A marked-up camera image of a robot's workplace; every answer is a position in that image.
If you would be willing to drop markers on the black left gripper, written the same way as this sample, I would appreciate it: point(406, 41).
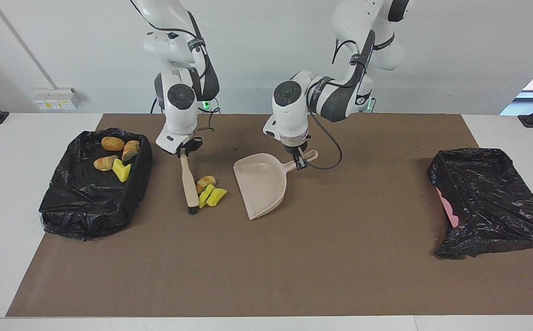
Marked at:
point(296, 147)

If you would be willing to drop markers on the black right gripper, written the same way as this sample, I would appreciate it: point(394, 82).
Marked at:
point(193, 143)

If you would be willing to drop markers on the beige brush black bristles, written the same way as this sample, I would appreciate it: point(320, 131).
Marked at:
point(189, 184)

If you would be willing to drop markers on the beige plastic dustpan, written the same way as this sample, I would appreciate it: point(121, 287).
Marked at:
point(261, 184)

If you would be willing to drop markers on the yellow sponge piece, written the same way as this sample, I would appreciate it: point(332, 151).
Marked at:
point(217, 196)
point(205, 196)

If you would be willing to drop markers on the green and yellow sponge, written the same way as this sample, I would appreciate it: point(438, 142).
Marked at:
point(122, 171)

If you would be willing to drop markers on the brown oval bread roll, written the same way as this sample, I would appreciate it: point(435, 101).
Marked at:
point(112, 144)

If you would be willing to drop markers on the orange striped croissant piece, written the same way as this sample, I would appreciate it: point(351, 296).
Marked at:
point(105, 163)

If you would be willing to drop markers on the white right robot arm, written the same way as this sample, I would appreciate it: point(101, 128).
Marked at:
point(181, 115)

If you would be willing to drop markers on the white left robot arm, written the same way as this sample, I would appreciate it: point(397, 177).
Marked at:
point(289, 115)

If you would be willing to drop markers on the black bag lined bin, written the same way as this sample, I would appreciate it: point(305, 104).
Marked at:
point(87, 207)

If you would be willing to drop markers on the pink plastic bin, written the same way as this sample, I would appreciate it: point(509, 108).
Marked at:
point(450, 214)

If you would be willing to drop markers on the crumpled black trash bag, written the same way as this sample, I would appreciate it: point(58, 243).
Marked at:
point(491, 202)

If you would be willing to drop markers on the brown table mat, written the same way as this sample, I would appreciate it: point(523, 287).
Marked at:
point(266, 285)

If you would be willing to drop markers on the white wall socket box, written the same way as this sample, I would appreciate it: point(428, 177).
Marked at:
point(54, 99)

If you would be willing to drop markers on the white wall conduit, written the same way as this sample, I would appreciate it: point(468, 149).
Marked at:
point(11, 27)

